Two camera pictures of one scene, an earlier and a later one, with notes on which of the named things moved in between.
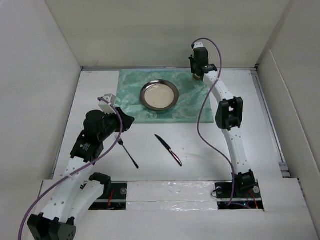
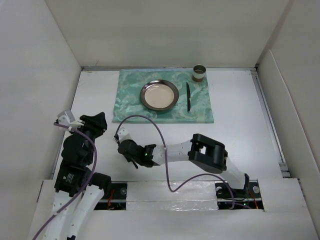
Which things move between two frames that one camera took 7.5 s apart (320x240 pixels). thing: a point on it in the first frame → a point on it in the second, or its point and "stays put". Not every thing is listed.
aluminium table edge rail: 284,167 stays put
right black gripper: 191,60 → 129,159
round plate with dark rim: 159,94 stays put
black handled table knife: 173,154 → 188,97
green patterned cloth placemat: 163,96 stays put
